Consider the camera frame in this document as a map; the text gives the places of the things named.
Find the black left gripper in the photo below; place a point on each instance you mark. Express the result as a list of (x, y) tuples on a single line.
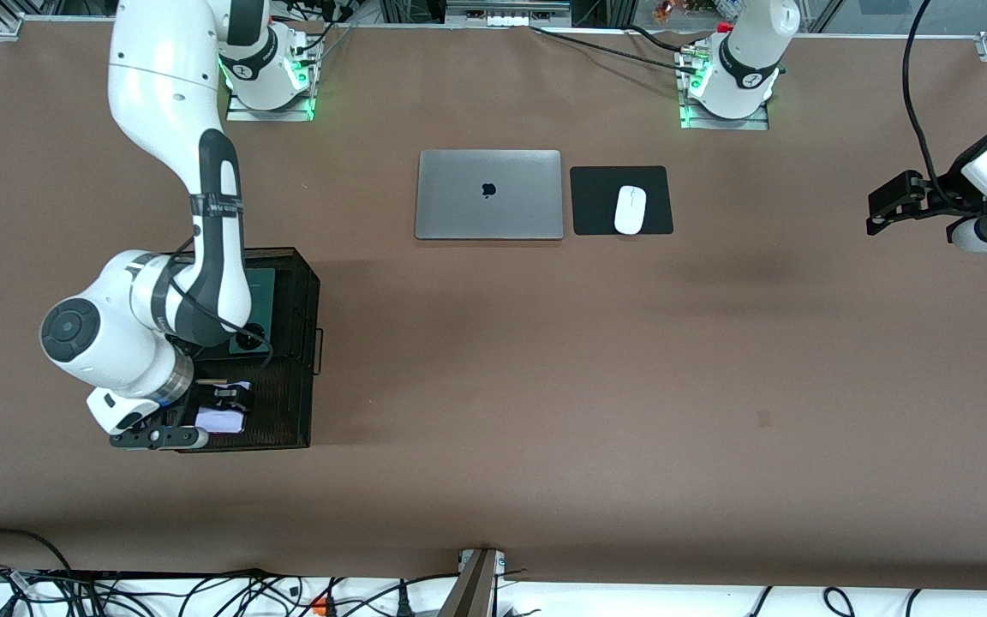
[(944, 199)]

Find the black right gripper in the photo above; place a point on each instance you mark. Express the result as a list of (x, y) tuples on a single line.
[(221, 398)]

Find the lavender flip phone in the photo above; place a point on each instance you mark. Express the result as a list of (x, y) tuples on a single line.
[(219, 422)]

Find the green phone round camera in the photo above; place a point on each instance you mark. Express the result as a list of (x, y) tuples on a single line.
[(262, 296)]

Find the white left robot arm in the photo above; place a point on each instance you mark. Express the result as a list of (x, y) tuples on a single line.
[(746, 51)]

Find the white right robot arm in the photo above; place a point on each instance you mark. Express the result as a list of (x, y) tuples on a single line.
[(159, 86)]

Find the orange plug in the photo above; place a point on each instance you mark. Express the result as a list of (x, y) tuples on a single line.
[(320, 606)]

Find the white computer mouse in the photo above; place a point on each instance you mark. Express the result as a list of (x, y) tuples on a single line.
[(630, 209)]

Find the black mouse pad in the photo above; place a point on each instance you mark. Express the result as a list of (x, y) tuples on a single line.
[(601, 201)]

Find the grey closed laptop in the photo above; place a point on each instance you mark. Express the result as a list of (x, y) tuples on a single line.
[(488, 194)]

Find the grey power strip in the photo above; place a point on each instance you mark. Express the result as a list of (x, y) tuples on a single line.
[(508, 15)]

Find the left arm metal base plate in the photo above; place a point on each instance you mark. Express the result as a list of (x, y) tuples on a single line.
[(720, 122)]

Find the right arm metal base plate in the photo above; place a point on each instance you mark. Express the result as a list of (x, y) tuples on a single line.
[(271, 114)]

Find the aluminium camera post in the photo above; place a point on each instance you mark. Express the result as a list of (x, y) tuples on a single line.
[(472, 587)]

